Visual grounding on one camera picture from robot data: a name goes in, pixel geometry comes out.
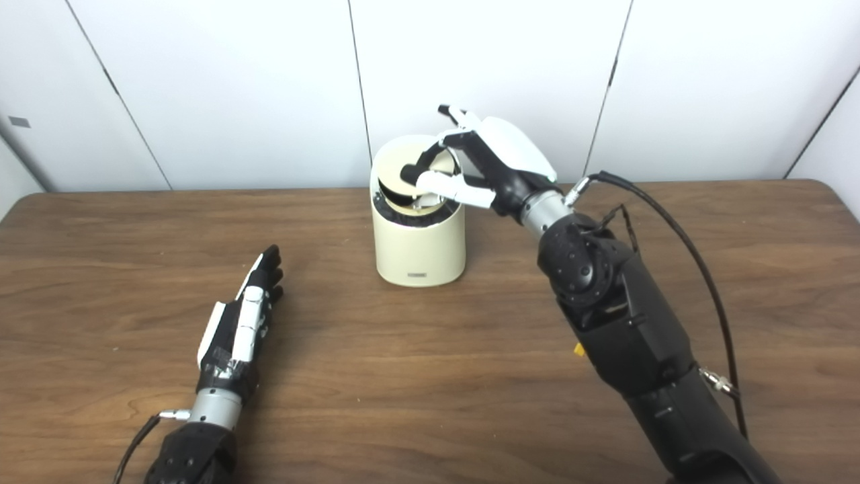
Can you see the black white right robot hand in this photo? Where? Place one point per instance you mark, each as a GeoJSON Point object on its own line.
{"type": "Point", "coordinates": [510, 154]}

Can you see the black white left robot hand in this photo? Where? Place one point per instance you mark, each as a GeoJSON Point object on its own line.
{"type": "Point", "coordinates": [235, 343]}

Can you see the round cream bin lid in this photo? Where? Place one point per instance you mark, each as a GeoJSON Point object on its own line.
{"type": "Point", "coordinates": [442, 166]}

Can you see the cream-colored bin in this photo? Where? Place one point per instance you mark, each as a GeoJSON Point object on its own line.
{"type": "Point", "coordinates": [420, 249]}

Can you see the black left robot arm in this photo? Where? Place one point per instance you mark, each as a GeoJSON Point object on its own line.
{"type": "Point", "coordinates": [195, 450]}

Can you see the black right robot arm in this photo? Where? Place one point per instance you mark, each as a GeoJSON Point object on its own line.
{"type": "Point", "coordinates": [631, 323]}

